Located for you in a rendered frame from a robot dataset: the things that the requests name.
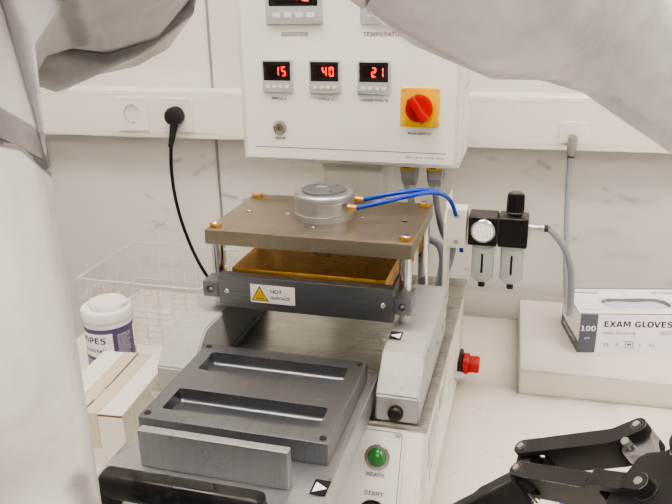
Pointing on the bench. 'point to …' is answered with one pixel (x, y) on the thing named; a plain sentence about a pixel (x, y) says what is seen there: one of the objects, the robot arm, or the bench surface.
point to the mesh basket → (150, 288)
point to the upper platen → (320, 266)
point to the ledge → (584, 364)
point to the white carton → (620, 320)
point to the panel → (368, 483)
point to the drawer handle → (168, 489)
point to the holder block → (262, 399)
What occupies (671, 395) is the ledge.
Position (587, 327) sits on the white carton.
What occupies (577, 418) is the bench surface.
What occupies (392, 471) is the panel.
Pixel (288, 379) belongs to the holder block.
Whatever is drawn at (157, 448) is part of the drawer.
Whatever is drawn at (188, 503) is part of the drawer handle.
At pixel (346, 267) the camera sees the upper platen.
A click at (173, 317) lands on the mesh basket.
